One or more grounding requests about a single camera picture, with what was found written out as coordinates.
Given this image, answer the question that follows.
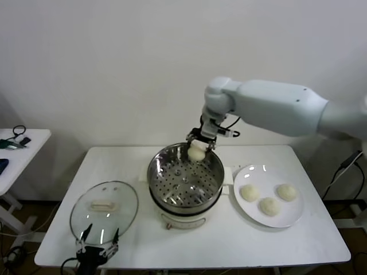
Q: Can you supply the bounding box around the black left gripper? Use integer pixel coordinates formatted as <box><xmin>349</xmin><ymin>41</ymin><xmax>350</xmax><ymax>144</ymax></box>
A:
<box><xmin>75</xmin><ymin>224</ymin><xmax>120</xmax><ymax>275</ymax></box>

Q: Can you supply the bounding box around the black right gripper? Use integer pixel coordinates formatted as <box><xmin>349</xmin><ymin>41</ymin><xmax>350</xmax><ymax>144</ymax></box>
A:
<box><xmin>186</xmin><ymin>113</ymin><xmax>227</xmax><ymax>158</ymax></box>

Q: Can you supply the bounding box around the white steamed baozi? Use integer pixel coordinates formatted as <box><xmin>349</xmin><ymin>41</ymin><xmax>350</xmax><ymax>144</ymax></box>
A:
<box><xmin>188</xmin><ymin>139</ymin><xmax>207</xmax><ymax>161</ymax></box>
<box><xmin>259</xmin><ymin>197</ymin><xmax>282</xmax><ymax>217</ymax></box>
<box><xmin>276</xmin><ymin>183</ymin><xmax>298</xmax><ymax>202</ymax></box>
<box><xmin>239</xmin><ymin>184</ymin><xmax>260</xmax><ymax>203</ymax></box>

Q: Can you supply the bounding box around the glass lid with cream handle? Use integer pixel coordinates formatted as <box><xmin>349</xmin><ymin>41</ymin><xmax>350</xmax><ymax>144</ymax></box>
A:
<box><xmin>69</xmin><ymin>180</ymin><xmax>140</xmax><ymax>248</ymax></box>

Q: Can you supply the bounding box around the stainless steel steamer basket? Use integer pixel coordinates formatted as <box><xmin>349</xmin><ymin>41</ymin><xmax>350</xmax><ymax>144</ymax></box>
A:
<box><xmin>138</xmin><ymin>143</ymin><xmax>232</xmax><ymax>209</ymax></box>

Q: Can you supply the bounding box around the cream electric cooking pot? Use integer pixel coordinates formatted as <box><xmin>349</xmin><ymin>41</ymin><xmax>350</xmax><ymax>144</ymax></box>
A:
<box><xmin>149</xmin><ymin>183</ymin><xmax>230</xmax><ymax>231</ymax></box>

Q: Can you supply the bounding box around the white round plate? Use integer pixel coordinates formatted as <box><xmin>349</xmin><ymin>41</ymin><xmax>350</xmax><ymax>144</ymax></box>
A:
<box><xmin>233</xmin><ymin>164</ymin><xmax>304</xmax><ymax>229</ymax></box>

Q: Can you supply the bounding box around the white side table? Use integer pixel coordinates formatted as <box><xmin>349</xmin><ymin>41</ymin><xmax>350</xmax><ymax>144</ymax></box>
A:
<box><xmin>0</xmin><ymin>128</ymin><xmax>52</xmax><ymax>233</ymax></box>

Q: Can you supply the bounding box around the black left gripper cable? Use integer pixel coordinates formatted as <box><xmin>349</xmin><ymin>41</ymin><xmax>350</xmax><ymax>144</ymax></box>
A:
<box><xmin>61</xmin><ymin>256</ymin><xmax>80</xmax><ymax>275</ymax></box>

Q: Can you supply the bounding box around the black floor cable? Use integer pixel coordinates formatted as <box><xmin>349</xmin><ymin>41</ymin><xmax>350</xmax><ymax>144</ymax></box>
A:
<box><xmin>0</xmin><ymin>245</ymin><xmax>38</xmax><ymax>275</ymax></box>

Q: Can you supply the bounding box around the green handled tool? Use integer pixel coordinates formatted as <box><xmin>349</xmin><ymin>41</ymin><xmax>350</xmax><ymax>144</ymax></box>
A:
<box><xmin>0</xmin><ymin>139</ymin><xmax>29</xmax><ymax>151</ymax></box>

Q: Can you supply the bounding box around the black cable loop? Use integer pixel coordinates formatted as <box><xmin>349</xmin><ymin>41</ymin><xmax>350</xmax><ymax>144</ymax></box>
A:
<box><xmin>12</xmin><ymin>125</ymin><xmax>27</xmax><ymax>141</ymax></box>

